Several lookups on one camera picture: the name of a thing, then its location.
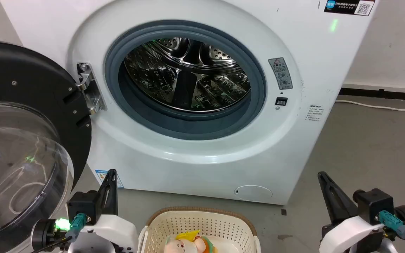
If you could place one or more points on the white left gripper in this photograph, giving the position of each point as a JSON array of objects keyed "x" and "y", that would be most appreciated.
[{"x": 114, "y": 235}]

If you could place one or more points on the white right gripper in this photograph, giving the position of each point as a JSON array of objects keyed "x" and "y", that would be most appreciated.
[{"x": 350, "y": 235}]

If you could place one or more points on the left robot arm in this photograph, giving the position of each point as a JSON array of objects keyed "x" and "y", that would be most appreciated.
[{"x": 42, "y": 235}]

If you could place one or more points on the white front-load washing machine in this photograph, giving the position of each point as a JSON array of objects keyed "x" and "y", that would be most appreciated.
[{"x": 195, "y": 168}]

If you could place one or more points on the blue energy label sticker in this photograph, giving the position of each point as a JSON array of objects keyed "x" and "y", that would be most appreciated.
[{"x": 101, "y": 175}]

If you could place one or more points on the cream plastic laundry basket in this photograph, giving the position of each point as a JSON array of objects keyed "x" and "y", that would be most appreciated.
[{"x": 188, "y": 225}]

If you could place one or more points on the oval drain filter cover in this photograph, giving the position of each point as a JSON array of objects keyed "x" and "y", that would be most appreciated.
[{"x": 253, "y": 193}]

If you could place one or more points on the plush doll toy yellow hair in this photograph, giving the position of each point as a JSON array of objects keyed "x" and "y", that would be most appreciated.
[{"x": 188, "y": 244}]

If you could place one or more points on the grey rubber door gasket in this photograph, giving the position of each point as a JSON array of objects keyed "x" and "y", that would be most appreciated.
[{"x": 188, "y": 124}]

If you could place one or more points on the chrome door hinge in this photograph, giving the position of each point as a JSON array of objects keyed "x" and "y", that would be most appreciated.
[{"x": 89, "y": 88}]

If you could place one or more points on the black door latch slot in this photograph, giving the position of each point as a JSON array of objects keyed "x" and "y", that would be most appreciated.
[{"x": 281, "y": 102}]

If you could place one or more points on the black baseboard strip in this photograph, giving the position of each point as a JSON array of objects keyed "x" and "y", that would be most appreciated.
[{"x": 381, "y": 94}]

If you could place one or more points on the stainless steel washer drum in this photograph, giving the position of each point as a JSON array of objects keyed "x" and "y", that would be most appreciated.
[{"x": 188, "y": 80}]

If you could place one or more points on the grey warning sticker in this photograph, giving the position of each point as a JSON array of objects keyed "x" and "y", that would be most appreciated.
[{"x": 280, "y": 73}]

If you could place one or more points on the black round glass washer door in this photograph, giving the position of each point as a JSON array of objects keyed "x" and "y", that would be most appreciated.
[{"x": 23, "y": 77}]

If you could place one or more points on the black QR code label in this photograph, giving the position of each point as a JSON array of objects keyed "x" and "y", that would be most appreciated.
[{"x": 346, "y": 6}]

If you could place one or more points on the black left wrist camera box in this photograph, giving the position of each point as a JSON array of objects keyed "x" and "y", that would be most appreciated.
[{"x": 83, "y": 205}]

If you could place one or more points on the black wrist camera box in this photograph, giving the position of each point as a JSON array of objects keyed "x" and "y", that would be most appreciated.
[
  {"x": 83, "y": 205},
  {"x": 373, "y": 205}
]

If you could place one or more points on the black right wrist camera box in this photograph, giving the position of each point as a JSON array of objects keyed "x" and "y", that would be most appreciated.
[{"x": 373, "y": 205}]

